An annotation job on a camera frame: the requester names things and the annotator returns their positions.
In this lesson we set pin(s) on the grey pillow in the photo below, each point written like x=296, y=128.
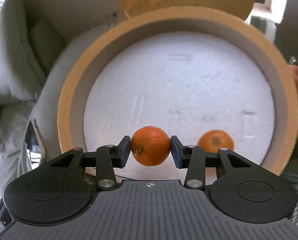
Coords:
x=21, y=77

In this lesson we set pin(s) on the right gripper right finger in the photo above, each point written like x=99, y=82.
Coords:
x=192, y=158

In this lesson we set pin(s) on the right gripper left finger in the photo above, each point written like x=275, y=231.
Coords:
x=109, y=157

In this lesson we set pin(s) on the grey duvet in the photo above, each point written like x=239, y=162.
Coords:
x=30, y=119

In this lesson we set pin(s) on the white foam insert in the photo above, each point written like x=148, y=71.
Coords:
x=186, y=84

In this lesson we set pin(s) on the smartphone with beige case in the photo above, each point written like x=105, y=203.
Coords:
x=34, y=145

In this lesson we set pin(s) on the round gold gift box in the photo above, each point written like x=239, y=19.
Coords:
x=73, y=95

